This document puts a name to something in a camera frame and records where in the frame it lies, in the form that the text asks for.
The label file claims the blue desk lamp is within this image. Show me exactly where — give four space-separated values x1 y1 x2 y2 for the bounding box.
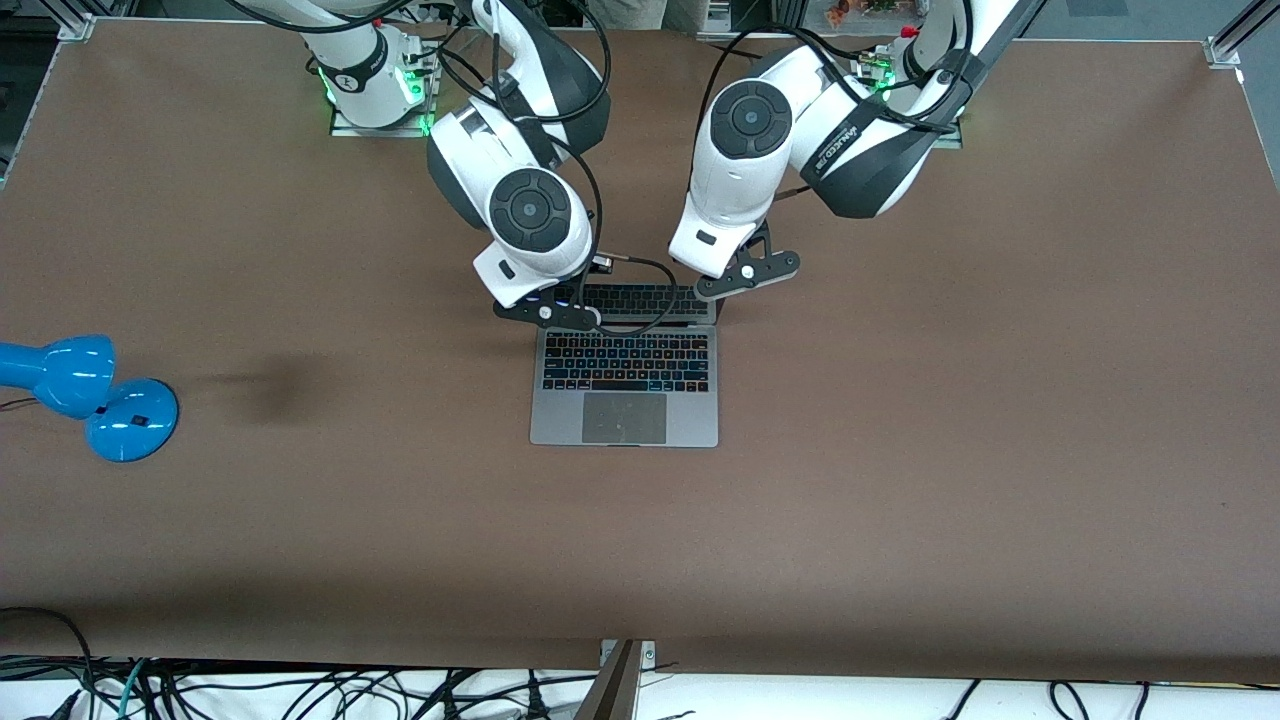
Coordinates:
0 333 181 464

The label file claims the teal cable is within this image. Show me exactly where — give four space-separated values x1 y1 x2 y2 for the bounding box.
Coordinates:
116 657 153 720

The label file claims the tangle of black cables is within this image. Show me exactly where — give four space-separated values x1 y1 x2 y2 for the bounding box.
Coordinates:
150 663 601 720

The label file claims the aluminium frame profile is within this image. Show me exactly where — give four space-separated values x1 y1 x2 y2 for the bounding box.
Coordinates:
1207 0 1280 70
40 0 97 43

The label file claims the black looping floor cable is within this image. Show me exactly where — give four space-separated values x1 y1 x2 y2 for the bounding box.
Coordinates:
0 605 97 720

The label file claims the aluminium profile post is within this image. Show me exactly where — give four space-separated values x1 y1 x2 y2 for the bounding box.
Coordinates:
574 640 643 720

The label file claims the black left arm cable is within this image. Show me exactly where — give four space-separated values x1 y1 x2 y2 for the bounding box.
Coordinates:
693 24 963 193

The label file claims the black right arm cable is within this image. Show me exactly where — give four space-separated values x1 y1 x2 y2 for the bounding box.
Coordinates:
225 0 684 338

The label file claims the person beige clothing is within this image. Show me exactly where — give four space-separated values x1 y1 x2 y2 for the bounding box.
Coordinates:
584 0 707 32

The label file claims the grey laptop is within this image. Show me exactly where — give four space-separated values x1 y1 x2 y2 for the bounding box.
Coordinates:
529 283 721 449

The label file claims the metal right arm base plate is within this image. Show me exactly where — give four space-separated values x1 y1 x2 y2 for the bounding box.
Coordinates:
330 98 437 139

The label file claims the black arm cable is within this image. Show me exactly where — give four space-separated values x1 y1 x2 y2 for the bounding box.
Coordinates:
693 24 963 193
225 0 684 338

